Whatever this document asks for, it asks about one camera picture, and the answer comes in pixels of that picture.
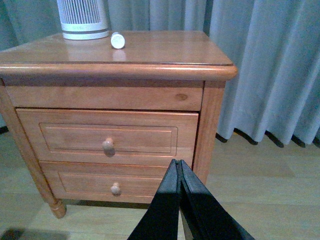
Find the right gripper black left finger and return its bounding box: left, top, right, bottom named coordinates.
left=128, top=159, right=181, bottom=240

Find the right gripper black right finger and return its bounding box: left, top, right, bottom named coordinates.
left=178, top=160, right=254, bottom=240

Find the drawer wooden knob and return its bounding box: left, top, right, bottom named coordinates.
left=110, top=182, right=122, bottom=196
left=102, top=138, right=115, bottom=157

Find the white medicine bottle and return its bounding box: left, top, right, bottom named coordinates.
left=110, top=32, right=126, bottom=50

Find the wooden nightstand cabinet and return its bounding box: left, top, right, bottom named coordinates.
left=0, top=31, right=237, bottom=218

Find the grey curtain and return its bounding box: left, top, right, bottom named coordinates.
left=0, top=0, right=320, bottom=146

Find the white cylindrical air purifier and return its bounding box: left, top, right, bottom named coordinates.
left=57, top=0, right=109, bottom=40

